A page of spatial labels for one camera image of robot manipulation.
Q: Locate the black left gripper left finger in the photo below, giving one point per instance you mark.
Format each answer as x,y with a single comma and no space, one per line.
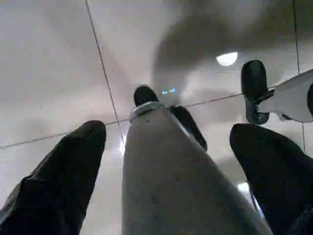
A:
54,191

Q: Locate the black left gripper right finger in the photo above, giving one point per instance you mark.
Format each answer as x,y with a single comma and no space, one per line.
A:
283,186

